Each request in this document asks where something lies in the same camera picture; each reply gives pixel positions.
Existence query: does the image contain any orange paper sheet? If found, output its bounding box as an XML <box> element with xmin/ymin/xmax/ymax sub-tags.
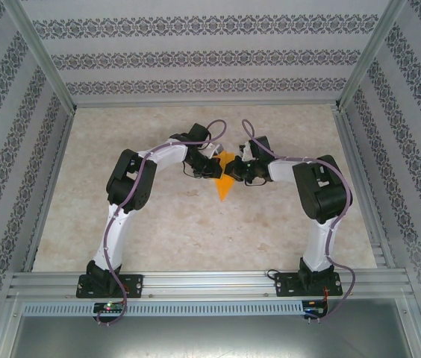
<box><xmin>210</xmin><ymin>151</ymin><xmax>236</xmax><ymax>203</ymax></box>

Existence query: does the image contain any black base plate right arm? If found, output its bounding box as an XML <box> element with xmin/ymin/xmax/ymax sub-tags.
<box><xmin>275</xmin><ymin>271</ymin><xmax>344</xmax><ymax>298</ymax></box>

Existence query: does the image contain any black base plate left arm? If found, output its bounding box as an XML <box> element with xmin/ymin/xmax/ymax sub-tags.
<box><xmin>76</xmin><ymin>274</ymin><xmax>144</xmax><ymax>299</ymax></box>

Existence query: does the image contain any grey metal panel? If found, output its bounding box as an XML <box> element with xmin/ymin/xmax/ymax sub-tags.
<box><xmin>0</xmin><ymin>298</ymin><xmax>421</xmax><ymax>358</ymax></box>

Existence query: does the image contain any aluminium mounting rail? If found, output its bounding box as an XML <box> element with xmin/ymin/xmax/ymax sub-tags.
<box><xmin>7</xmin><ymin>266</ymin><xmax>417</xmax><ymax>299</ymax></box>

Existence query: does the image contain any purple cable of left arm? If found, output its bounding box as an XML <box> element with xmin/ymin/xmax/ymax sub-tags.
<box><xmin>96</xmin><ymin>119</ymin><xmax>230</xmax><ymax>327</ymax></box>

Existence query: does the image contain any slotted grey cable duct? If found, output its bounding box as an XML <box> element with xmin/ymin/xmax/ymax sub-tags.
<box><xmin>22</xmin><ymin>300</ymin><xmax>305</xmax><ymax>318</ymax></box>

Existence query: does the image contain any aluminium frame post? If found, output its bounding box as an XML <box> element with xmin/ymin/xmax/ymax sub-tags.
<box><xmin>1</xmin><ymin>0</ymin><xmax>77</xmax><ymax>115</ymax></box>
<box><xmin>333</xmin><ymin>0</ymin><xmax>409</xmax><ymax>113</ymax></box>

